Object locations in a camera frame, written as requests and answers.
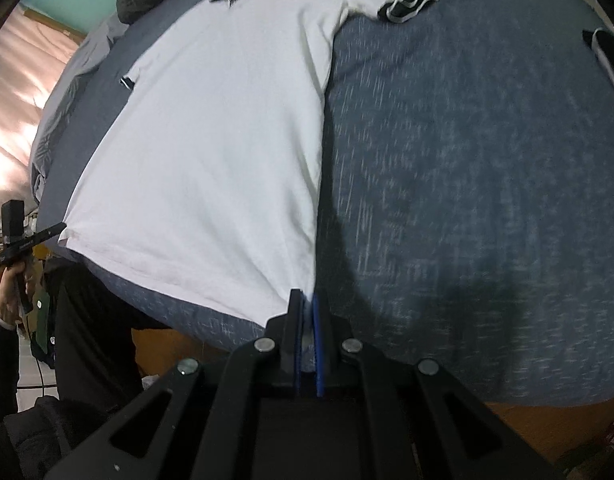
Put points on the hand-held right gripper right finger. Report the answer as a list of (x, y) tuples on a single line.
[(318, 360)]

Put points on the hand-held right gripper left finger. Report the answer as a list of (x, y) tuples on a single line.
[(298, 360)]

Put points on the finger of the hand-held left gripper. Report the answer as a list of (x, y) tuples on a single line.
[(49, 235)]

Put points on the white polo shirt black collar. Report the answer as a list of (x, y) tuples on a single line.
[(212, 160)]

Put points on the person's left forearm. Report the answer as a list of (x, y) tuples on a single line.
[(2, 370)]

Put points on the person's left hand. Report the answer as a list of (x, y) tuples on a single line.
[(4, 300)]

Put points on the person's leg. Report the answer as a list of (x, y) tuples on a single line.
[(92, 335)]

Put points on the pink curtain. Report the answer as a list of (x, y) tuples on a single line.
[(22, 110)]

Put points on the light grey sheet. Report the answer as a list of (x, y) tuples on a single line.
[(62, 100)]

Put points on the black folded garment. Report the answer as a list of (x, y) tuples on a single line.
[(612, 60)]

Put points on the wooden window frame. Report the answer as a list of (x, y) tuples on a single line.
[(57, 20)]

